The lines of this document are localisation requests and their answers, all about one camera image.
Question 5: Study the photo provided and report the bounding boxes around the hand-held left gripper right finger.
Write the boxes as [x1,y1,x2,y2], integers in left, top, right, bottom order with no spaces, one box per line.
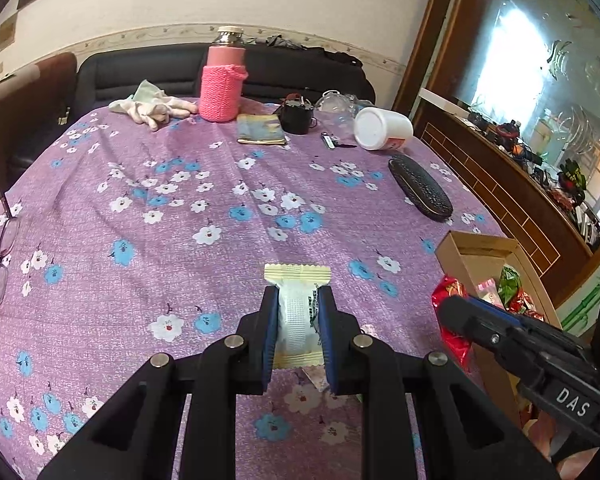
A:
[316,285,561,480]

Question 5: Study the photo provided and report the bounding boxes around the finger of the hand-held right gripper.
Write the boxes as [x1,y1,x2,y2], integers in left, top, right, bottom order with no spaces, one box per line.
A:
[466,295,526,325]
[439,295,520,358]

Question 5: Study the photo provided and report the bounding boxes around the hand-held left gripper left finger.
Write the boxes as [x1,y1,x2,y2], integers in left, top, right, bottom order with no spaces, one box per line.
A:
[37,285,281,480]

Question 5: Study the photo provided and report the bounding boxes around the pink snack packet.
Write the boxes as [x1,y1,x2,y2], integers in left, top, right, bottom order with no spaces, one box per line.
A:
[475,277,506,306]

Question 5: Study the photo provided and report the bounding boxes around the short green snack packet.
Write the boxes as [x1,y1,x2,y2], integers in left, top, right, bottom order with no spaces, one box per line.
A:
[497,264,523,303]

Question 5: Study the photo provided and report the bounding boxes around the dark red snack packet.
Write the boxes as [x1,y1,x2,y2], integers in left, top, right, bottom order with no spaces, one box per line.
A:
[510,295,546,321]

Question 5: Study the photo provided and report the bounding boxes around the bright red snack packet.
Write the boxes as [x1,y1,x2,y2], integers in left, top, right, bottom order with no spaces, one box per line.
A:
[431,275,476,373]

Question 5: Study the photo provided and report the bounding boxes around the white snack packet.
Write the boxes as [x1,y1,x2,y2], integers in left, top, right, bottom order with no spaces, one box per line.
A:
[264,262,331,372]

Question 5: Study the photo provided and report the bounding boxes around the cardboard box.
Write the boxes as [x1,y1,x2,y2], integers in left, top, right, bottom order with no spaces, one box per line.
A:
[435,230,563,428]

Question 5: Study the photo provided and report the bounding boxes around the person's right hand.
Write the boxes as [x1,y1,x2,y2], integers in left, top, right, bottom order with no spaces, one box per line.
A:
[524,417,600,480]

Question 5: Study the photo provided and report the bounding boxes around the black glasses case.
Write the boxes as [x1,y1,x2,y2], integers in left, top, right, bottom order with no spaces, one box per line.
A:
[387,153,454,221]

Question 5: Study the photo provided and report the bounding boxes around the wooden mirror cabinet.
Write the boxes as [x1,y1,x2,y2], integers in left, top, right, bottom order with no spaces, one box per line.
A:
[392,0,600,311]

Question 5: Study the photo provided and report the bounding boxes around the green black work gloves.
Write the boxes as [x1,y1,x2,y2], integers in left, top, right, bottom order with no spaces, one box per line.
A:
[557,159,592,195]

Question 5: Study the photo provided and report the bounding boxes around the clutter of small tools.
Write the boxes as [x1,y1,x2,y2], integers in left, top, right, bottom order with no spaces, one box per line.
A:
[467,107,600,246]

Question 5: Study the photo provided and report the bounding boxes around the white container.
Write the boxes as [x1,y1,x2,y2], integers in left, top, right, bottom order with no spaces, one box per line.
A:
[532,112,553,148]

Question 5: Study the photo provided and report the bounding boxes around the small nail clipper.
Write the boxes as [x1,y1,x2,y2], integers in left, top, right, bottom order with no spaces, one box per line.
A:
[321,131,357,150]

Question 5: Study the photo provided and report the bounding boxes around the small worn notebook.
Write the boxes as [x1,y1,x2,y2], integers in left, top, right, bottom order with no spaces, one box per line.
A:
[236,113,290,148]

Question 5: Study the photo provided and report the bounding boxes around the white plastic jar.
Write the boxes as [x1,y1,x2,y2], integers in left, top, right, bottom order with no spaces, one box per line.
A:
[354,106,414,152]

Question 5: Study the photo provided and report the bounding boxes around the black cup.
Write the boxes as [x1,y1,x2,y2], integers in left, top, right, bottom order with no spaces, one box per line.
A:
[279,92,317,136]

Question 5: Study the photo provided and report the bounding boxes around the clear glass jar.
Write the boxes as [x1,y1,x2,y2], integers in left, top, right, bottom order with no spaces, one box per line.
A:
[314,90,361,133]

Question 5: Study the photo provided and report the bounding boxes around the pink thermos bottle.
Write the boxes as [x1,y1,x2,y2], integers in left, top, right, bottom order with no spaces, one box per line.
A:
[198,25,248,123]

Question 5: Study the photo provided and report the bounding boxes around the white cloth gloves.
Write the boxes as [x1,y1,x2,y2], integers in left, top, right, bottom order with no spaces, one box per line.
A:
[108,80,199,133]

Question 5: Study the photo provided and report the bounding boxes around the dark-framed eyeglasses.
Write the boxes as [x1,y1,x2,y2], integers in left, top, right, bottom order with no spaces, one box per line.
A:
[0,117,23,313]

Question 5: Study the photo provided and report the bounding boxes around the black sofa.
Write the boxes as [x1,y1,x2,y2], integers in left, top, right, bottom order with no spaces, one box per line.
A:
[75,42,376,111]

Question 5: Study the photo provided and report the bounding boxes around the brown leather chair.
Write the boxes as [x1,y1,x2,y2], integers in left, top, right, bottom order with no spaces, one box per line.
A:
[0,85,36,221]
[27,51,79,133]

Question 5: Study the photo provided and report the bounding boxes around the wall card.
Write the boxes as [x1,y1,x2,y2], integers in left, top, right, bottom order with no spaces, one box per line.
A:
[0,12,19,54]

